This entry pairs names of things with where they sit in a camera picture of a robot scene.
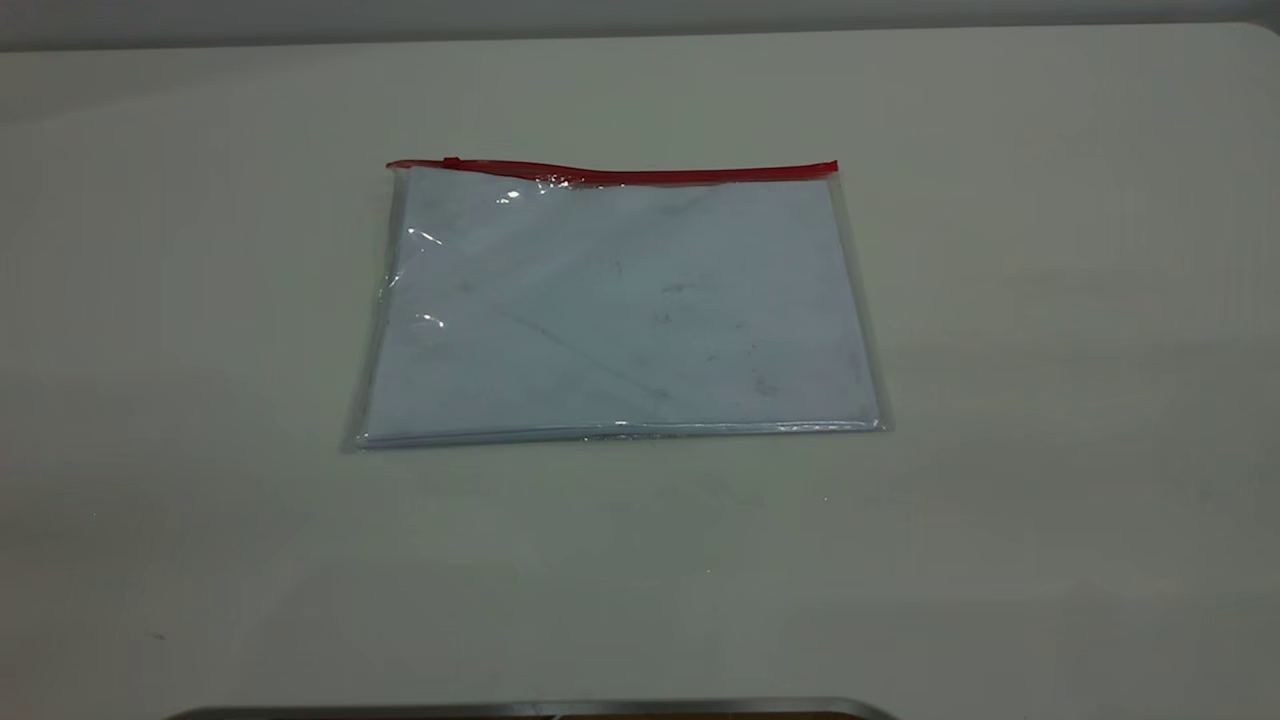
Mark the clear plastic zipper bag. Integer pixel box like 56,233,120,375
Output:
343,157,893,451

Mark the white paper stack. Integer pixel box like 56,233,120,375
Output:
362,168,881,443

